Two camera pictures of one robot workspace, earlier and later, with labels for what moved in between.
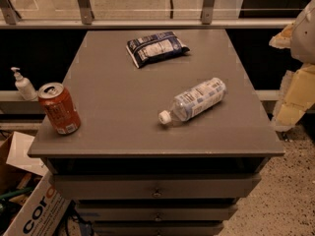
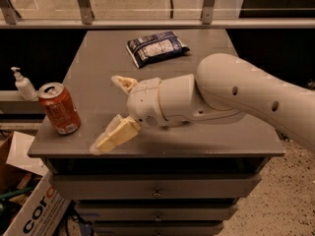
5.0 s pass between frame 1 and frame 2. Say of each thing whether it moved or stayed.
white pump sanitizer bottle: stayed
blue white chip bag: stayed
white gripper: moved
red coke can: stayed
